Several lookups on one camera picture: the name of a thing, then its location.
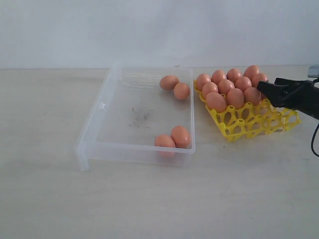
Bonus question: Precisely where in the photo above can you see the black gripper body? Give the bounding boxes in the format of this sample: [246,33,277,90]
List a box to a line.
[285,81,319,119]

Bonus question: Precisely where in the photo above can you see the brown egg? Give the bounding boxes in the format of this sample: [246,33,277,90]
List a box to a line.
[173,83,190,100]
[218,79,235,95]
[226,88,245,109]
[170,125,191,148]
[195,73,211,91]
[234,76,252,92]
[159,75,179,91]
[261,92,267,100]
[206,92,227,113]
[226,68,243,83]
[243,65,260,80]
[201,82,219,99]
[251,73,269,88]
[211,69,227,85]
[243,87,262,106]

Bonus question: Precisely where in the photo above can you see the yellow plastic egg tray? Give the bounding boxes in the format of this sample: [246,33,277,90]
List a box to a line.
[194,83,301,142]

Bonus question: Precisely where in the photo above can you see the clear plastic bin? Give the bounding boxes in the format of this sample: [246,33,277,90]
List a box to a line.
[75,64,196,171]

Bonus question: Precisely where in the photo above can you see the brown egg frontmost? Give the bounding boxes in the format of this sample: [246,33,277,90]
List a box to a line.
[154,134,175,158]

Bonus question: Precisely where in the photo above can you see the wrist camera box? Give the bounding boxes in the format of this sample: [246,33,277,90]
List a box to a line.
[308,64,319,79]

